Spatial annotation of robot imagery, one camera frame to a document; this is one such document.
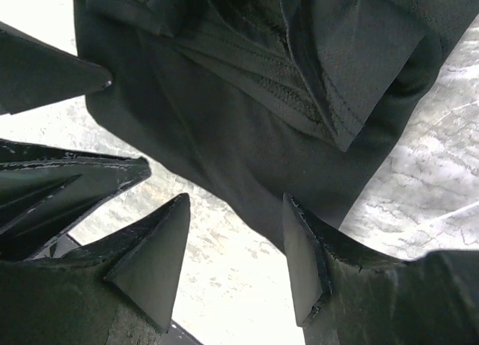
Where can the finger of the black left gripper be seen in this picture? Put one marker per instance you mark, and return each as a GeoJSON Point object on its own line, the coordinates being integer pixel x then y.
{"type": "Point", "coordinates": [35, 74]}
{"type": "Point", "coordinates": [47, 191]}

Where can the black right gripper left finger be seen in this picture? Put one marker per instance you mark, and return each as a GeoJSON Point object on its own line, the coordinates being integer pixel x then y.
{"type": "Point", "coordinates": [120, 289]}

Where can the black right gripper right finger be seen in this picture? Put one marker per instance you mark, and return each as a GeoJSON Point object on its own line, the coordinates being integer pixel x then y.
{"type": "Point", "coordinates": [347, 293]}

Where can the black t-shirt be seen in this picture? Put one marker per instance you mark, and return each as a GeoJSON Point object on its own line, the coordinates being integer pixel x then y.
{"type": "Point", "coordinates": [254, 99]}

